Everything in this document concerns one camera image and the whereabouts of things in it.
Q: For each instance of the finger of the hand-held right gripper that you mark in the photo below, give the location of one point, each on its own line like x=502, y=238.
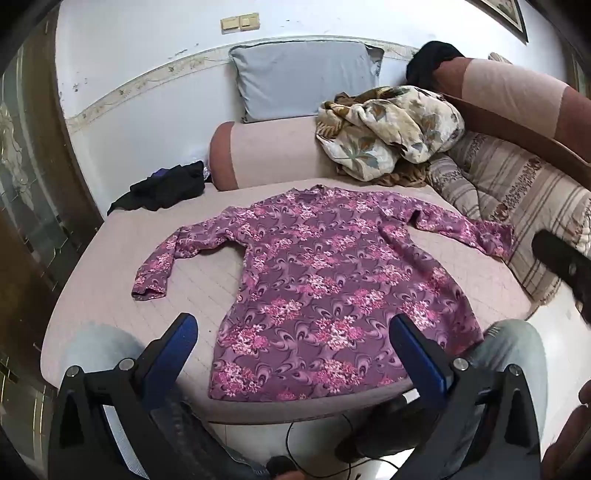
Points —
x=558, y=263

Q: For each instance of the person's right leg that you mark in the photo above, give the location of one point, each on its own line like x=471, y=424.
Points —
x=503, y=346

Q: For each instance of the purple floral blouse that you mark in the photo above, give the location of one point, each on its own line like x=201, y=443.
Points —
x=323, y=286

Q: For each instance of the black round object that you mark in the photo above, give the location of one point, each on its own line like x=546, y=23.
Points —
x=281, y=467

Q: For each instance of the pink quilted mattress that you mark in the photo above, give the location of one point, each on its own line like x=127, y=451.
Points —
x=115, y=258

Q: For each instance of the pink bolster with brown ends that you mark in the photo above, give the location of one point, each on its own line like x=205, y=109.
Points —
x=272, y=152
x=508, y=87

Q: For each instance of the cream floral blanket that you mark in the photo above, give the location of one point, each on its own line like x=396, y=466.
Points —
x=392, y=124

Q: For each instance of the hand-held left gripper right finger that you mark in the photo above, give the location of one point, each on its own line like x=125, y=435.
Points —
x=418, y=360

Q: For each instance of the person's left leg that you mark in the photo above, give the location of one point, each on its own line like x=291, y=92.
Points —
x=97, y=344

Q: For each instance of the black cloth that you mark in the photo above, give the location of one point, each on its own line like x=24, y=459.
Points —
x=429, y=60

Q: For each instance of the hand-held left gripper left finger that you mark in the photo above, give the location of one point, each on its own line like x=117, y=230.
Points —
x=178, y=344

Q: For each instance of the framed wall picture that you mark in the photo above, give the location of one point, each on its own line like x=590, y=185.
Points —
x=578, y=69
x=508, y=16

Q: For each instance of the person's right hand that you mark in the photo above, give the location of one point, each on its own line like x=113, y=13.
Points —
x=570, y=443

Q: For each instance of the person's leg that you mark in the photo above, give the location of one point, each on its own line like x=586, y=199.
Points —
x=503, y=346
x=97, y=344

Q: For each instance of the black clothing pile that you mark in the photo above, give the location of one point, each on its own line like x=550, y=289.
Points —
x=166, y=187

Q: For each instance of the grey pillow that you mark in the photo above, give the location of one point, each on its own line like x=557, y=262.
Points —
x=300, y=78

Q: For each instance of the wooden glass door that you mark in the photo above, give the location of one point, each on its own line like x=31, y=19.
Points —
x=27, y=184

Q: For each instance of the beige wall switch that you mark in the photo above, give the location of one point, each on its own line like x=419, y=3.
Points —
x=240, y=23

